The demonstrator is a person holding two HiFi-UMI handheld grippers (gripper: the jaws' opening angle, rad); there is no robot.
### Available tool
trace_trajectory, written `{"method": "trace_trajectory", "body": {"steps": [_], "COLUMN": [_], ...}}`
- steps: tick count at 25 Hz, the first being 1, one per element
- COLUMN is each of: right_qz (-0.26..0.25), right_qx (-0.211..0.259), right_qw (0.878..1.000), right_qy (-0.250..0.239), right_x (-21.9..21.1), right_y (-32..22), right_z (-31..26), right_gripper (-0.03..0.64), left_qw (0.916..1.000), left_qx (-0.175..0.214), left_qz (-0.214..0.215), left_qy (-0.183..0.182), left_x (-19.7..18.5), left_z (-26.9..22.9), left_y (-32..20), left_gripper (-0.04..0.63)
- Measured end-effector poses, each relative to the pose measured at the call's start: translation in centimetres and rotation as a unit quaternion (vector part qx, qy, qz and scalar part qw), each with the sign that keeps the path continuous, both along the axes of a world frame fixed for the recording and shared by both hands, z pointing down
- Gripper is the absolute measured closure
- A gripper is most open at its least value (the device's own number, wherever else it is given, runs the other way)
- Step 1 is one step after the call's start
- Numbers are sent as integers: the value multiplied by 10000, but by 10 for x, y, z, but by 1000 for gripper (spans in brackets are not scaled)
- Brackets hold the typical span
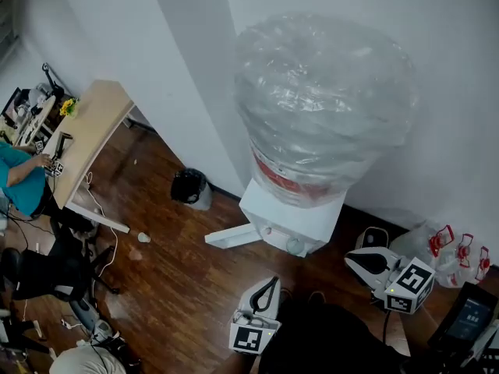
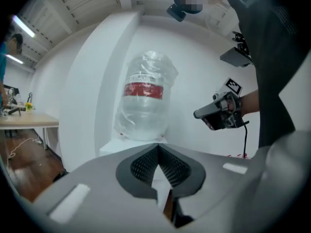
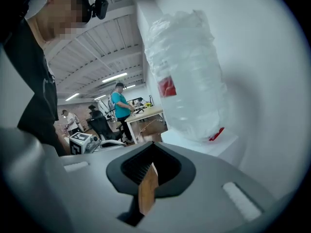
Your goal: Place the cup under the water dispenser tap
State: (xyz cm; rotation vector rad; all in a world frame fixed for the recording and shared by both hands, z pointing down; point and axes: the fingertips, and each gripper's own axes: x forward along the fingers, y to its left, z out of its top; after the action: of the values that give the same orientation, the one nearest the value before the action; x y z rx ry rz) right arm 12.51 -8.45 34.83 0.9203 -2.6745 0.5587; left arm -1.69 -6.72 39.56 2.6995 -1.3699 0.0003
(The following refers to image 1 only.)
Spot bin with black bag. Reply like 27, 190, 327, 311
170, 168, 214, 212

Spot large plastic-wrapped water bottle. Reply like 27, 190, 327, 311
232, 12, 420, 210

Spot black office chair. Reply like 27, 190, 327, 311
0, 224, 121, 304

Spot cluttered wooden desk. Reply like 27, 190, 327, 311
0, 87, 56, 148

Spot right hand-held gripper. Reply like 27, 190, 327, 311
345, 246, 437, 316

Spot wooden table with white legs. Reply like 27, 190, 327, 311
41, 79, 136, 235

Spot person's right forearm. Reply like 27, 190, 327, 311
389, 305, 434, 358

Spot black tablet screen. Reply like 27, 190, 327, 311
427, 281, 499, 360

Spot yellow flowers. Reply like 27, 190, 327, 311
58, 97, 80, 118

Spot grey bundle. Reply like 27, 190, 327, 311
48, 344, 128, 374

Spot white floor cable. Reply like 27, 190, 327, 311
83, 171, 119, 281

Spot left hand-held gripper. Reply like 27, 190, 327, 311
228, 277, 282, 356

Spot person's left forearm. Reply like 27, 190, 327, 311
222, 351, 267, 374

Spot white water dispenser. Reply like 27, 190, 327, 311
203, 177, 348, 259

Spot person's black clothing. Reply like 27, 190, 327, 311
258, 298, 411, 374

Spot black device on stand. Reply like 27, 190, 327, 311
53, 130, 74, 160

